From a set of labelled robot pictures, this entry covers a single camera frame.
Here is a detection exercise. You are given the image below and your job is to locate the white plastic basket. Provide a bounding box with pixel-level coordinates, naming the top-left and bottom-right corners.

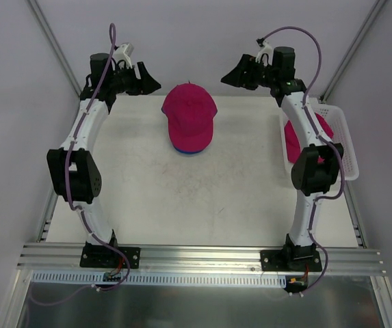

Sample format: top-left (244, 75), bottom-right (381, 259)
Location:
top-left (279, 104), bottom-right (359, 181)

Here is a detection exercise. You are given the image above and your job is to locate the white slotted cable duct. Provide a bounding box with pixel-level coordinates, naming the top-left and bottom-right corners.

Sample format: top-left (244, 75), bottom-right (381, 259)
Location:
top-left (31, 270), bottom-right (287, 288)

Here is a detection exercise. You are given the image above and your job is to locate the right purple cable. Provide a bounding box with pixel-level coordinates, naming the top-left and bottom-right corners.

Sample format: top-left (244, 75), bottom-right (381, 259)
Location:
top-left (257, 26), bottom-right (347, 301)

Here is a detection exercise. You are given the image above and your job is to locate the aluminium mounting rail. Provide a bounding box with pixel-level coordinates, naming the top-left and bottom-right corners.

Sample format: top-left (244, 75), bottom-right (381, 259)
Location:
top-left (16, 243), bottom-right (387, 276)

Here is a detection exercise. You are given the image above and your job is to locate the pink cap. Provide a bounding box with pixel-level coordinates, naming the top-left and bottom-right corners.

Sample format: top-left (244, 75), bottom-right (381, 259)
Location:
top-left (284, 113), bottom-right (334, 164)
top-left (161, 81), bottom-right (218, 152)

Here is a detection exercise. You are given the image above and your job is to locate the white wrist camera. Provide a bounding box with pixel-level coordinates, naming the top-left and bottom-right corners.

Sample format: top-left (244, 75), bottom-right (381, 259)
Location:
top-left (255, 38), bottom-right (273, 64)
top-left (113, 42), bottom-right (134, 68)

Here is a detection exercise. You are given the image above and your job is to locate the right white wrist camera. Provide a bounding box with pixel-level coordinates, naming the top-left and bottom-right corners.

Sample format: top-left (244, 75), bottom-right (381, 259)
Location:
top-left (255, 38), bottom-right (273, 64)

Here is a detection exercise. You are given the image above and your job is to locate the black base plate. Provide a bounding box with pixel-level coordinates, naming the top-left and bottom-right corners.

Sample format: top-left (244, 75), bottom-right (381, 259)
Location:
top-left (260, 249), bottom-right (322, 273)
top-left (79, 243), bottom-right (141, 269)

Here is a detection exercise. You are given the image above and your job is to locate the right aluminium frame post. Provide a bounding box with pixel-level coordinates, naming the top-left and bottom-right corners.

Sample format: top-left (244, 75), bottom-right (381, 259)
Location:
top-left (317, 0), bottom-right (388, 103)

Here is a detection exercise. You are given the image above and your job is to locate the aluminium frame post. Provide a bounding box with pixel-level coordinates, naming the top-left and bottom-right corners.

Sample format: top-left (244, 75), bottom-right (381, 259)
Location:
top-left (317, 0), bottom-right (388, 103)
top-left (25, 0), bottom-right (81, 96)

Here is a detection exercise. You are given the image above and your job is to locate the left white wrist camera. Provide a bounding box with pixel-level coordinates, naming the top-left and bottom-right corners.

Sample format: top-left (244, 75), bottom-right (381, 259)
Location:
top-left (113, 42), bottom-right (134, 68)

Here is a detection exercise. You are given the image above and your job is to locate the left aluminium frame post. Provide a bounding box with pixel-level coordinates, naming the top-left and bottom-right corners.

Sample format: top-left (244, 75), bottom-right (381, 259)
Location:
top-left (25, 0), bottom-right (81, 96)

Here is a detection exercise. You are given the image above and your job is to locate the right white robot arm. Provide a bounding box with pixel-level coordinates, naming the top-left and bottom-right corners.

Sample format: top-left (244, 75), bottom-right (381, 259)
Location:
top-left (221, 46), bottom-right (344, 272)

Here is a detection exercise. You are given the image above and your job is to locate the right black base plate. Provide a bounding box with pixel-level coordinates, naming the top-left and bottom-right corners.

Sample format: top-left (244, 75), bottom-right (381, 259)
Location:
top-left (260, 249), bottom-right (322, 273)

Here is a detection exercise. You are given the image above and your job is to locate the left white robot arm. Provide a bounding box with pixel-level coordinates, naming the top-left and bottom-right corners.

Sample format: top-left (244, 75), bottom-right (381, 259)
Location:
top-left (47, 44), bottom-right (161, 271)

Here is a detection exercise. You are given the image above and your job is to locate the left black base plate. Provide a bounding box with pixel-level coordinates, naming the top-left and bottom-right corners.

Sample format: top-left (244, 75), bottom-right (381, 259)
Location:
top-left (79, 243), bottom-right (141, 269)

